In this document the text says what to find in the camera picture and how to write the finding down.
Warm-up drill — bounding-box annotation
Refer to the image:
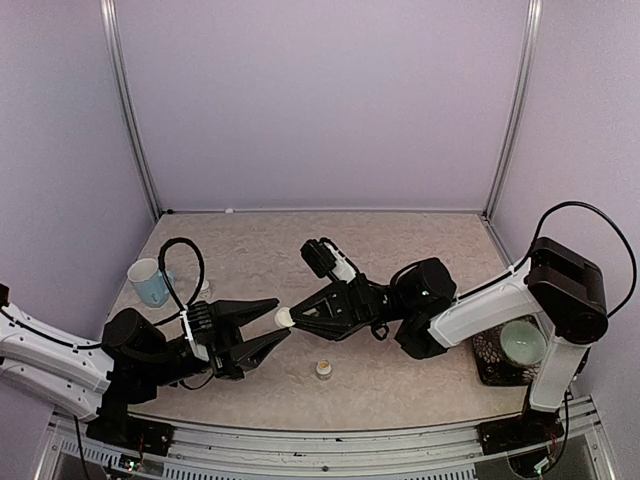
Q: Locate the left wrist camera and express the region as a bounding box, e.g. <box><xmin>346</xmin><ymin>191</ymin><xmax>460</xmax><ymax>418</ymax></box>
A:
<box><xmin>180</xmin><ymin>300</ymin><xmax>215</xmax><ymax>363</ymax></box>

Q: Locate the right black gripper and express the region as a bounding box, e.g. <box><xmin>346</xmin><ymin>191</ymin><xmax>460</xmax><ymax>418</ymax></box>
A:
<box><xmin>284</xmin><ymin>273</ymin><xmax>413</xmax><ymax>343</ymax></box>

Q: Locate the light blue mug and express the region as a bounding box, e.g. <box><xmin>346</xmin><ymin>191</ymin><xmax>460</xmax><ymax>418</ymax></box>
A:
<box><xmin>127</xmin><ymin>258</ymin><xmax>170</xmax><ymax>308</ymax></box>

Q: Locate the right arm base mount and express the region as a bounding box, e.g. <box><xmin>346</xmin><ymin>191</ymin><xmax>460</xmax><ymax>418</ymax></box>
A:
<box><xmin>477</xmin><ymin>410</ymin><xmax>564</xmax><ymax>455</ymax></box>

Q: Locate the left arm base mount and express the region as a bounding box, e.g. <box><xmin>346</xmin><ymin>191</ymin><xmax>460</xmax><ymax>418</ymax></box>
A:
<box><xmin>86</xmin><ymin>415</ymin><xmax>174</xmax><ymax>457</ymax></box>

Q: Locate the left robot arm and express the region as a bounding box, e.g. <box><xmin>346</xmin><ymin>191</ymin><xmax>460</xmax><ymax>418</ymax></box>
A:
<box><xmin>1</xmin><ymin>286</ymin><xmax>290</xmax><ymax>455</ymax></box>

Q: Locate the aluminium frame post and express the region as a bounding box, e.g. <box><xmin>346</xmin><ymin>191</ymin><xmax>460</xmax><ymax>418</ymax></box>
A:
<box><xmin>100</xmin><ymin>0</ymin><xmax>162</xmax><ymax>223</ymax></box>
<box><xmin>483</xmin><ymin>0</ymin><xmax>543</xmax><ymax>224</ymax></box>

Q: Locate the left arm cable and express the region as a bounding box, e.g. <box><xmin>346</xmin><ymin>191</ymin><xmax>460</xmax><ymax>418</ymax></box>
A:
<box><xmin>0</xmin><ymin>237</ymin><xmax>206</xmax><ymax>351</ymax></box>

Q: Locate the pale green bowl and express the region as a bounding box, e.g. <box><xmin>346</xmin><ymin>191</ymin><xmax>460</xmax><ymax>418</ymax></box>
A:
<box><xmin>500</xmin><ymin>320</ymin><xmax>547</xmax><ymax>367</ymax></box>

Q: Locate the black floral square plate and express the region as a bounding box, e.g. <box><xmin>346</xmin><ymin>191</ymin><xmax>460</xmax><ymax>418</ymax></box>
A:
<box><xmin>471</xmin><ymin>324</ymin><xmax>539</xmax><ymax>387</ymax></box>

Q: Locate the left aluminium frame post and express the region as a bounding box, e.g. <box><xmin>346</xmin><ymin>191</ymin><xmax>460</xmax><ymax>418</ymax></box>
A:
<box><xmin>100</xmin><ymin>0</ymin><xmax>162</xmax><ymax>223</ymax></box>

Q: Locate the front aluminium rail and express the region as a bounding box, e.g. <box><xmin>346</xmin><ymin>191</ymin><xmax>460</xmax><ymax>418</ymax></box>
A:
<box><xmin>35</xmin><ymin>401</ymin><xmax>616</xmax><ymax>479</ymax></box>

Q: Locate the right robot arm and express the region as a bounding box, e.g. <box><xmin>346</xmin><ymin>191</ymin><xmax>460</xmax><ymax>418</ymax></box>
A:
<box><xmin>275</xmin><ymin>237</ymin><xmax>609</xmax><ymax>444</ymax></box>

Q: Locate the right aluminium frame post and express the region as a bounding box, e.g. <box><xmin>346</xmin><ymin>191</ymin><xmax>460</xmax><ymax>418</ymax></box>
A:
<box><xmin>483</xmin><ymin>0</ymin><xmax>543</xmax><ymax>224</ymax></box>

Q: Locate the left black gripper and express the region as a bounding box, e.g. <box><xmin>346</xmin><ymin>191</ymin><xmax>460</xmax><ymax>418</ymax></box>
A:
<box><xmin>146</xmin><ymin>299</ymin><xmax>290</xmax><ymax>387</ymax></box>

